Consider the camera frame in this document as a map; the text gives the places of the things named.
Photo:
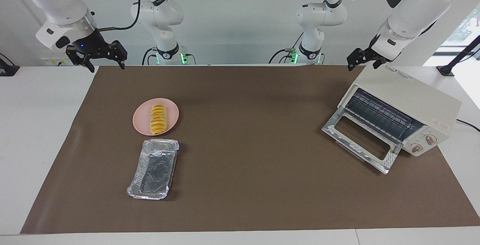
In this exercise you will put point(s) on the brown table mat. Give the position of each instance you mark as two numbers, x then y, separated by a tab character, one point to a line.
243	185

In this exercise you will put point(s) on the black table clamp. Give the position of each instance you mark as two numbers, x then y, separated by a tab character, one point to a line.
7	69

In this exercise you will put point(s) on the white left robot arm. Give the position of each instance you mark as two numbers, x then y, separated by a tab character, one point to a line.
412	12

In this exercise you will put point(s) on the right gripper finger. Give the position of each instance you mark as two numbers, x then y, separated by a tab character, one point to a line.
122	65
90	66

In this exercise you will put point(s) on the small cream oven knob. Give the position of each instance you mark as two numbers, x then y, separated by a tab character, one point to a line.
416	148

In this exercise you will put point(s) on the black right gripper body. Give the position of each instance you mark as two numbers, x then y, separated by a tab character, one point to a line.
95	48

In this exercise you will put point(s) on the large cream oven knob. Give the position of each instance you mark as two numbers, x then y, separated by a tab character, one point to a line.
430	139

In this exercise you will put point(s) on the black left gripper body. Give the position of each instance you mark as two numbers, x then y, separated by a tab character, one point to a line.
365	54

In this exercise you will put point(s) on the white wall power strip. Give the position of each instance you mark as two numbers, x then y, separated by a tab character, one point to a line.
56	58

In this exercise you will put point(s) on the black camera stand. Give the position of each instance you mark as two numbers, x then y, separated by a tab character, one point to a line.
459	57

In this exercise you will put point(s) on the glass oven door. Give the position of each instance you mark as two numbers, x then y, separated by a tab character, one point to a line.
339	137

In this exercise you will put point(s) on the pink round plate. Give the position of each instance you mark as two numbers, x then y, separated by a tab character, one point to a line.
142	119

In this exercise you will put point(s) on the bright window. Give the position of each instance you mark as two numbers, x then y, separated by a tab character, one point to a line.
465	27

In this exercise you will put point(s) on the aluminium foil tray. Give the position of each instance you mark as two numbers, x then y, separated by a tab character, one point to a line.
153	170

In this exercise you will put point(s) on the cream toaster oven housing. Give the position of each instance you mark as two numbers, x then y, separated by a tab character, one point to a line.
408	95

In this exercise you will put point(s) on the yellow spiral bread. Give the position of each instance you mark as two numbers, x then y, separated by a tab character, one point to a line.
158	119

